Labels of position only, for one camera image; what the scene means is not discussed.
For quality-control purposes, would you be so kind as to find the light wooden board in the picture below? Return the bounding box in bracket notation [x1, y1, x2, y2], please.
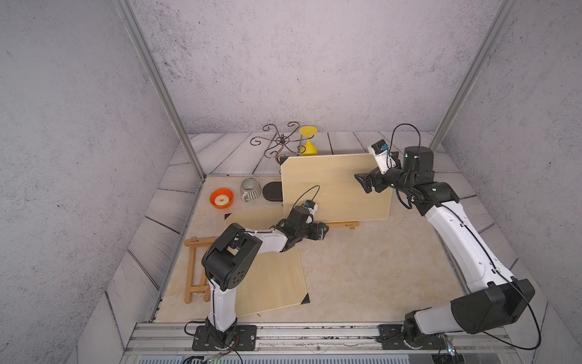
[281, 154, 392, 223]
[224, 206, 308, 320]

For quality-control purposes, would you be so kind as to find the white toy donut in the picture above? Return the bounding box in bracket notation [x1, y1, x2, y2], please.
[214, 194, 230, 206]

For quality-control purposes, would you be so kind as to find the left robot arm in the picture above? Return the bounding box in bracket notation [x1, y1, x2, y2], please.
[202, 200, 329, 345]

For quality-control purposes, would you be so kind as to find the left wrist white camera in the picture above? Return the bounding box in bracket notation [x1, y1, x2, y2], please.
[303, 200, 318, 216]

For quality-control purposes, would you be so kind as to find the wooden easel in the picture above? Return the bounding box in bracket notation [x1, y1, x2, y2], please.
[183, 237, 217, 304]

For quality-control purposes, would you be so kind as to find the striped ceramic mug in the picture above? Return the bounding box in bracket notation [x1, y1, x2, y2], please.
[240, 177, 262, 203]

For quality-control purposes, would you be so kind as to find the right metal frame post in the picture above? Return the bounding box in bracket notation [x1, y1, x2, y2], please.
[429, 0, 518, 152]

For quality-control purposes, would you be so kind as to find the yellow plastic wine glass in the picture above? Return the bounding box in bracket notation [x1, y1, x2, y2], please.
[299, 126, 318, 156]

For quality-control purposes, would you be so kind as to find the left metal frame post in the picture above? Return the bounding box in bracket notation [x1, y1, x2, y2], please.
[113, 0, 206, 180]

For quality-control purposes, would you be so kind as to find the wrist white camera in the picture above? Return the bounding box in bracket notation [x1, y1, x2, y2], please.
[303, 200, 318, 216]
[368, 139, 396, 174]

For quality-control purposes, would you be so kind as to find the orange plastic bowl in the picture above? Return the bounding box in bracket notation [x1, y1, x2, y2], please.
[209, 188, 234, 209]

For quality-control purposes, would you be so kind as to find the metal frame post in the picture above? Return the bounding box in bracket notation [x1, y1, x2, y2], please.
[113, 0, 206, 180]
[429, 0, 518, 152]

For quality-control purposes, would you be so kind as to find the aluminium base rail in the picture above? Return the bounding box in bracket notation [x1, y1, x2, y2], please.
[121, 322, 535, 363]

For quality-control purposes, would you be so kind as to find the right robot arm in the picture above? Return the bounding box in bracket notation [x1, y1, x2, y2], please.
[355, 140, 535, 349]

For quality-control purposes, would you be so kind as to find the dark metal hanger stand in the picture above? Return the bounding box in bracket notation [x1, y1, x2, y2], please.
[249, 121, 306, 167]

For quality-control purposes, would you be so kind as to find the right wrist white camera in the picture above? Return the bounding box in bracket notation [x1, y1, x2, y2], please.
[368, 139, 396, 174]

